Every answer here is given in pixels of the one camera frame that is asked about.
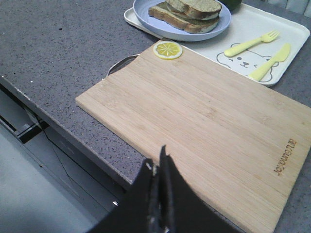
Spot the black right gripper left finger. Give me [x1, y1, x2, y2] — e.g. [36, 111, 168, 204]
[90, 159, 159, 233]

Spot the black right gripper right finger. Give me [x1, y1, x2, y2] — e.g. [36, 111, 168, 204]
[159, 146, 238, 233]

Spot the light blue plate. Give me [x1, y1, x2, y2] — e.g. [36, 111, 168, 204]
[133, 0, 231, 42]

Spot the bread slice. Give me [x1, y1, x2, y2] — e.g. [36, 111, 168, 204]
[148, 1, 219, 34]
[166, 0, 222, 20]

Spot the white rectangular tray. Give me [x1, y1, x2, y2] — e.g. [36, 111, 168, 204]
[123, 2, 311, 87]

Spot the wooden cutting board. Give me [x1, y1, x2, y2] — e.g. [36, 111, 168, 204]
[76, 47, 311, 233]

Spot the grey cabinet drawer front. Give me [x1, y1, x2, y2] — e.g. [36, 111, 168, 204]
[0, 86, 124, 220]

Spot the yellow plastic knife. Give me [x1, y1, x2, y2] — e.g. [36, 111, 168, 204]
[248, 43, 291, 81]

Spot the lemon slice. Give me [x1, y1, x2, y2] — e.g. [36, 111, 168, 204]
[153, 41, 183, 60]

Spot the yellow plastic fork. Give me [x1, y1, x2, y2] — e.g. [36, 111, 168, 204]
[224, 30, 280, 57]

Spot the green lime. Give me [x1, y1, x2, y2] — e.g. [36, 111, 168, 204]
[221, 0, 242, 11]

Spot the metal cutting board handle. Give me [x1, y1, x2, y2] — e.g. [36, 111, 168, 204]
[101, 54, 139, 81]

